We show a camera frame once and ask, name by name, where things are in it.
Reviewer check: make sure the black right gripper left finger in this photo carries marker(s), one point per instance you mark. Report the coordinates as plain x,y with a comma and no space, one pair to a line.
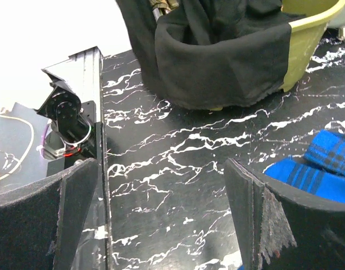
41,223

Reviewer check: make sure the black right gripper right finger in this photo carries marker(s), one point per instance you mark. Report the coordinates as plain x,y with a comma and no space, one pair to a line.
281,227

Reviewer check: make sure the black shirt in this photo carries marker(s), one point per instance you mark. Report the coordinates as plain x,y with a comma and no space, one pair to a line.
207,54

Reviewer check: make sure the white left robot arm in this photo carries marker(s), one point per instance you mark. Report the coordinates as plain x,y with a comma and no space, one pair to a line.
64,108

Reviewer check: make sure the blue plaid shirt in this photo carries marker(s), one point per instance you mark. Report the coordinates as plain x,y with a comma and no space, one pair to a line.
321,171

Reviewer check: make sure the green plastic basket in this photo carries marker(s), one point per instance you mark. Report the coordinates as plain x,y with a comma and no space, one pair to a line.
310,42

